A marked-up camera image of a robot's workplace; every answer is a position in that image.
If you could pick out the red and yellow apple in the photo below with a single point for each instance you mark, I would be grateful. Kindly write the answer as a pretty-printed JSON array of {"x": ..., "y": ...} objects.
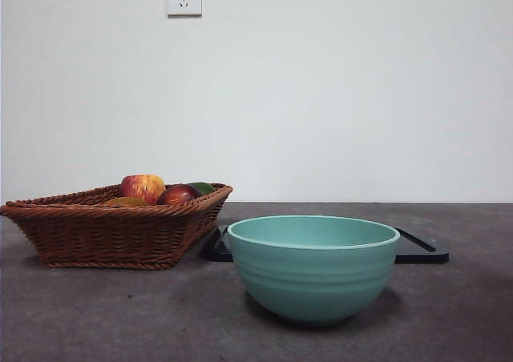
[{"x": 140, "y": 187}]

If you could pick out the green fruit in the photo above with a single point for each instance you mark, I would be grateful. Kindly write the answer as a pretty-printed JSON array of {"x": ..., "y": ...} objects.
[{"x": 205, "y": 187}]

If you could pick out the teal ribbed bowl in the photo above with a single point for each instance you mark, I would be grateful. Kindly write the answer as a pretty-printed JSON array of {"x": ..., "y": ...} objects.
[{"x": 312, "y": 282}]

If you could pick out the dark red apple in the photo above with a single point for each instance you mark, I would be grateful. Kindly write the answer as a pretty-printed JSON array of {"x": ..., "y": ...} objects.
[{"x": 178, "y": 195}]

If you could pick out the dark green rectangular tray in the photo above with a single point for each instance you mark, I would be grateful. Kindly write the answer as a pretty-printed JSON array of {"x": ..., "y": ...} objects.
[{"x": 421, "y": 254}]

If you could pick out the brown wicker basket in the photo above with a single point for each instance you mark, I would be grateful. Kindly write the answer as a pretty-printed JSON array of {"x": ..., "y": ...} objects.
[{"x": 104, "y": 234}]

